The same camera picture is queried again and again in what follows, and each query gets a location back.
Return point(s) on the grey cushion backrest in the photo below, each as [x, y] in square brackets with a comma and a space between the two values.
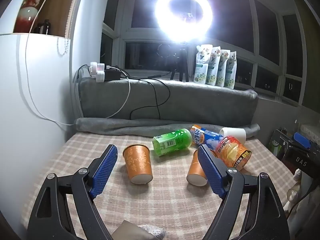
[167, 100]

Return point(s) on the orange chip canister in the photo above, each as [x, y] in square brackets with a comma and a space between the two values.
[233, 153]

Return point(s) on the orange paper cup left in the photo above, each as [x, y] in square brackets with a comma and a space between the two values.
[138, 164]

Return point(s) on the bright ring light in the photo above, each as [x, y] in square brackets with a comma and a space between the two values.
[184, 21]

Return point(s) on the plaid beige bed cover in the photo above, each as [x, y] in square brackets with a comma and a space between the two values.
[183, 210]

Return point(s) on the dark glass bottle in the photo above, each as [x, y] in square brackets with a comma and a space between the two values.
[44, 28]

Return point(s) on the black tripod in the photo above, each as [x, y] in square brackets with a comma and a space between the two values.
[180, 64]

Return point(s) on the crumpled packet near camera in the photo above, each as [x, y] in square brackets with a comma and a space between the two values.
[130, 231]

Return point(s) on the blue orange drink can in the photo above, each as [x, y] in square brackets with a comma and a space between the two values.
[203, 136]

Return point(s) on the red white vase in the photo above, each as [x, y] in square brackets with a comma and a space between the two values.
[26, 15]

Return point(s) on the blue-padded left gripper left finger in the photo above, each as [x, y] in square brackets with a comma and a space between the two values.
[50, 217]

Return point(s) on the white power adapters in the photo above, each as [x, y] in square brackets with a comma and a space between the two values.
[97, 71]

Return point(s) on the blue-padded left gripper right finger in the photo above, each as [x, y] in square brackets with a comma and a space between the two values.
[264, 217]

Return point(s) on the green drink can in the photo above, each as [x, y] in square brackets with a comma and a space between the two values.
[172, 142]

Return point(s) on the white paper cup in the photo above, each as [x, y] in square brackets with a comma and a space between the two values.
[238, 133]

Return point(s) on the orange paper cup right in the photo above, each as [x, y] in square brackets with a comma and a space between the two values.
[196, 174]

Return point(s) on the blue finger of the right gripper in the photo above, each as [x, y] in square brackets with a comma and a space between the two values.
[305, 142]

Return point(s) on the white pouch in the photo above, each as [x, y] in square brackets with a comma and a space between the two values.
[221, 72]
[201, 63]
[213, 66]
[231, 71]

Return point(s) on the black power adapter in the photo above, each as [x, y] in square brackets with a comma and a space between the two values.
[112, 74]

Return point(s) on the orange paper cup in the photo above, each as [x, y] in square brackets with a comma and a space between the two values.
[138, 164]
[196, 174]

